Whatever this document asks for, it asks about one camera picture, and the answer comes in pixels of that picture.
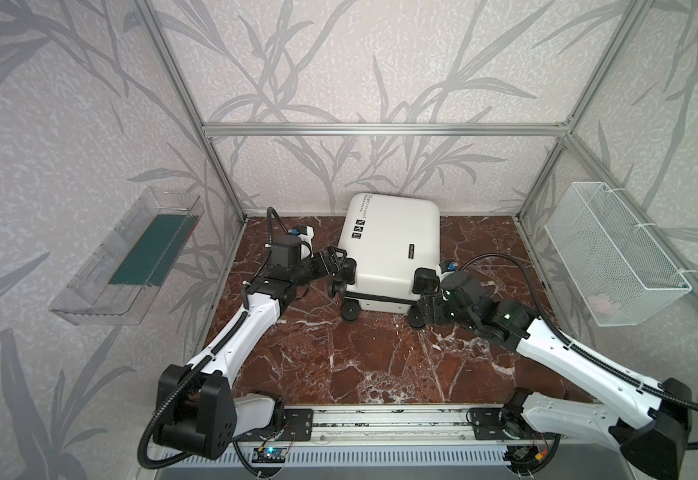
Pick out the white black suitcase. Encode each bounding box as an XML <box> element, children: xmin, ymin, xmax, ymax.
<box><xmin>331</xmin><ymin>193</ymin><xmax>442</xmax><ymax>329</ymax></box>

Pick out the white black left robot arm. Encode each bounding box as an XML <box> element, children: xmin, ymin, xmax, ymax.
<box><xmin>137</xmin><ymin>231</ymin><xmax>357</xmax><ymax>470</ymax></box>

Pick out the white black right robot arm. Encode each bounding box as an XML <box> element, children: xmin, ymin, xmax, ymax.
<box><xmin>412</xmin><ymin>268</ymin><xmax>692</xmax><ymax>479</ymax></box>

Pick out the green board in bin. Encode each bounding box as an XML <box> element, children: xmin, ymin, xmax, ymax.
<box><xmin>109</xmin><ymin>214</ymin><xmax>199</xmax><ymax>287</ymax></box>

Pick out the pink item in basket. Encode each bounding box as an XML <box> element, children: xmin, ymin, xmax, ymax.
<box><xmin>587</xmin><ymin>294</ymin><xmax>619</xmax><ymax>316</ymax></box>

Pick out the green circuit board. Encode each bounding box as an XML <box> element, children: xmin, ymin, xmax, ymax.
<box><xmin>251</xmin><ymin>446</ymin><xmax>289</xmax><ymax>465</ymax></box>

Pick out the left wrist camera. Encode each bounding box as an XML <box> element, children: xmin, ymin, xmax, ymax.
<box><xmin>289</xmin><ymin>224</ymin><xmax>314</xmax><ymax>260</ymax></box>

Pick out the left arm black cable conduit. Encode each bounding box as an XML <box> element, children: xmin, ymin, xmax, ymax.
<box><xmin>137</xmin><ymin>206</ymin><xmax>284</xmax><ymax>470</ymax></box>

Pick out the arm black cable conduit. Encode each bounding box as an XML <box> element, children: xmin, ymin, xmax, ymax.
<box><xmin>137</xmin><ymin>206</ymin><xmax>284</xmax><ymax>470</ymax></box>
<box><xmin>459</xmin><ymin>253</ymin><xmax>698</xmax><ymax>451</ymax></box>

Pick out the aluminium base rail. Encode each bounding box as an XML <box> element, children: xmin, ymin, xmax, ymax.
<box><xmin>138</xmin><ymin>404</ymin><xmax>644</xmax><ymax>448</ymax></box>

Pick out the white wire mesh basket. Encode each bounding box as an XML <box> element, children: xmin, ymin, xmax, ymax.
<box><xmin>545</xmin><ymin>182</ymin><xmax>693</xmax><ymax>327</ymax></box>

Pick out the clear plastic wall bin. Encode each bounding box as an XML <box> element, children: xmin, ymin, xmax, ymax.
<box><xmin>49</xmin><ymin>187</ymin><xmax>205</xmax><ymax>326</ymax></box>

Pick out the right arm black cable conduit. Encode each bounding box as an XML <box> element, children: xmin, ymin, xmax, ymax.
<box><xmin>459</xmin><ymin>253</ymin><xmax>698</xmax><ymax>451</ymax></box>

